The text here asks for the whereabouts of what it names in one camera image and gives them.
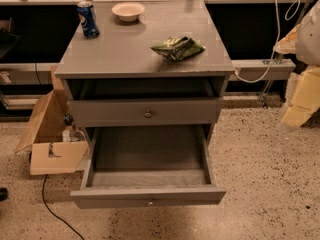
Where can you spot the grey drawer cabinet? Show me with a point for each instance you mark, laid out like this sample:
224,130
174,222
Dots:
119,64

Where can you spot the white bottle in box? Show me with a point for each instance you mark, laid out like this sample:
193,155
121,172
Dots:
66,135

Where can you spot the open cardboard box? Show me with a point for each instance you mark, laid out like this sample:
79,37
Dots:
43,135

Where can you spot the open grey lower drawer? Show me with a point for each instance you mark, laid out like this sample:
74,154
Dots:
148,166

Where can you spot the blue pepsi can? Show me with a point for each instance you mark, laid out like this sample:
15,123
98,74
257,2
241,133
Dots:
86,12

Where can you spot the white bowl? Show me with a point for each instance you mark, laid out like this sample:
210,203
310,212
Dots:
128,11

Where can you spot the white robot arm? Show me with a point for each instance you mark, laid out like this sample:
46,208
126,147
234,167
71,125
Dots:
303,41

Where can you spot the green jalapeno chip bag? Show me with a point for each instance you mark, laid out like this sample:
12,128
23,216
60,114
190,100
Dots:
178,48

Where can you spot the black shoe tip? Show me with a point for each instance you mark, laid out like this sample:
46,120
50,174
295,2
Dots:
3,194

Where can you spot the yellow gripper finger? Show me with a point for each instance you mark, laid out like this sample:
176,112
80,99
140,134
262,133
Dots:
305,100
287,45

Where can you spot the grey upper drawer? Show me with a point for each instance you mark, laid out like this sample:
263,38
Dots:
143,112

